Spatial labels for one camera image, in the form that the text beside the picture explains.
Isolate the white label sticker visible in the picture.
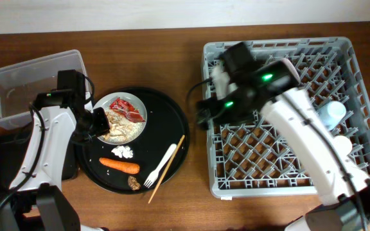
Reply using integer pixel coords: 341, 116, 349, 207
220, 196, 233, 201

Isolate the orange carrot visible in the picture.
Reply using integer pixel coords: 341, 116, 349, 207
99, 157, 140, 175

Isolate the brown food scrap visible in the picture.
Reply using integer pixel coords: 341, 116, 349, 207
128, 176, 141, 191

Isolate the white plastic fork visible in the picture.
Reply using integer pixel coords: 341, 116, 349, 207
144, 144, 177, 188

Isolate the red snack wrapper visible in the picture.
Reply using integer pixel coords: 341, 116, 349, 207
109, 98, 146, 123

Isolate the crumpled white tissue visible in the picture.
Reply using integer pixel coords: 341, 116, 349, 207
111, 146, 134, 158

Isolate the grey dishwasher rack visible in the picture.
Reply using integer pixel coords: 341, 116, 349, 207
207, 37, 370, 198

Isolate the light blue cup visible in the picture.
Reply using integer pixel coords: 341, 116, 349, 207
317, 101, 346, 131

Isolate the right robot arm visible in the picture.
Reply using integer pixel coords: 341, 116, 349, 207
195, 42, 370, 230

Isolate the cream white cup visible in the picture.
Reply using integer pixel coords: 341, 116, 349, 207
333, 135, 353, 158

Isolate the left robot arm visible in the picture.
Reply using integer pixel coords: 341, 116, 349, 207
0, 70, 109, 230

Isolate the grey plate with food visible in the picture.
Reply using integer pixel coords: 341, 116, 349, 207
94, 92, 147, 145

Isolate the white bowl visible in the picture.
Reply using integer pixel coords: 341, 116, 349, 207
281, 58, 300, 83

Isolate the round black tray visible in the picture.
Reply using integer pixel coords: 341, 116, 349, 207
75, 87, 190, 194

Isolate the black rectangular tray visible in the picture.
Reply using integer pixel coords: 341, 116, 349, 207
0, 132, 30, 194

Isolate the clear plastic bin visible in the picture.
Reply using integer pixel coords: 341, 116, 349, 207
0, 49, 87, 130

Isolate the wooden chopstick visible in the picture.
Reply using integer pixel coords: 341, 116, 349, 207
148, 135, 186, 204

